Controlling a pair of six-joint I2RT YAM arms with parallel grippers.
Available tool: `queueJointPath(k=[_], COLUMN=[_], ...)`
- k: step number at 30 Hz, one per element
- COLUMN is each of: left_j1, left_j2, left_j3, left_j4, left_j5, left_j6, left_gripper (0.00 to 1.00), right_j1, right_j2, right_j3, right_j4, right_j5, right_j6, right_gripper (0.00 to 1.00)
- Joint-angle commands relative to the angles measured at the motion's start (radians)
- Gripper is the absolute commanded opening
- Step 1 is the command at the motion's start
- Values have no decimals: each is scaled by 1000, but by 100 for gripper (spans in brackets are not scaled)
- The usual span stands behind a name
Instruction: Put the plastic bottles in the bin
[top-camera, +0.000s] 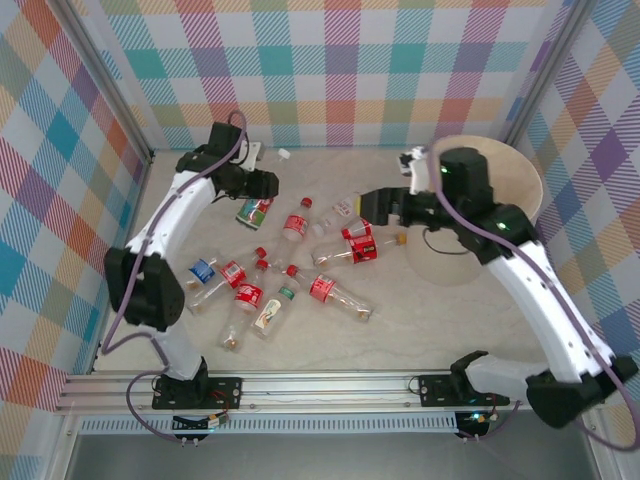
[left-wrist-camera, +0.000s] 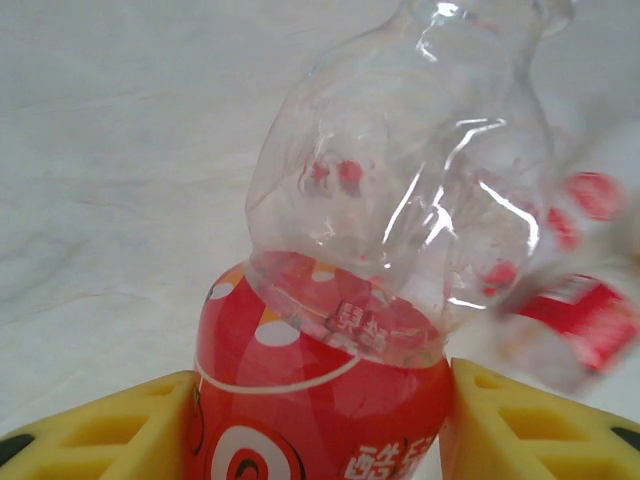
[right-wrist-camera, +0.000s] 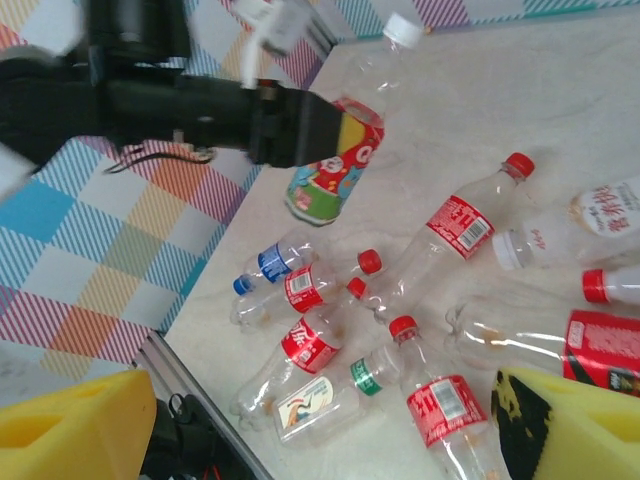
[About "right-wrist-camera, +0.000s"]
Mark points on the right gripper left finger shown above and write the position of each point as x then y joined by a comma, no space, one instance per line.
65,430

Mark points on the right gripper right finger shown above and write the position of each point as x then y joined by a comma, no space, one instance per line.
575,430

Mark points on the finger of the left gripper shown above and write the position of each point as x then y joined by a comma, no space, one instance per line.
320,130

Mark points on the colourful-label white-cap plastic bottle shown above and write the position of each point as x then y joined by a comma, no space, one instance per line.
325,190

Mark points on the red-label bottle with barcode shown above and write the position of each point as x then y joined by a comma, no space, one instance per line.
445,405

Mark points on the small red-label plastic bottle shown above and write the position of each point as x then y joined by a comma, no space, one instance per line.
302,290

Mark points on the long red-label plastic bottle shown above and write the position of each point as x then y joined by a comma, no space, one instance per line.
460,227

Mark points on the red script-logo plastic bottle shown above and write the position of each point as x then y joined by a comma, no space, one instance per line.
310,347

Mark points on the large bottle red-black label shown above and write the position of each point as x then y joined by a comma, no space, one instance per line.
600,345

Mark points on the small blue-label plastic bottle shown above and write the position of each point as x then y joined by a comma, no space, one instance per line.
272,262

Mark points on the red-cap bottle red-white label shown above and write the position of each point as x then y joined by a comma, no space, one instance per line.
595,286

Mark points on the white-cap bottle red-character label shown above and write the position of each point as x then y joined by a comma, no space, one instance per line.
535,245

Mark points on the crane-label green-band plastic bottle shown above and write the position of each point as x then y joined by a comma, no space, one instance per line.
305,405

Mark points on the aluminium corner post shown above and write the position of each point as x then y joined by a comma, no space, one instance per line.
320,32

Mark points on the aluminium front rail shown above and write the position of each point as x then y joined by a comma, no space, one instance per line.
200,395

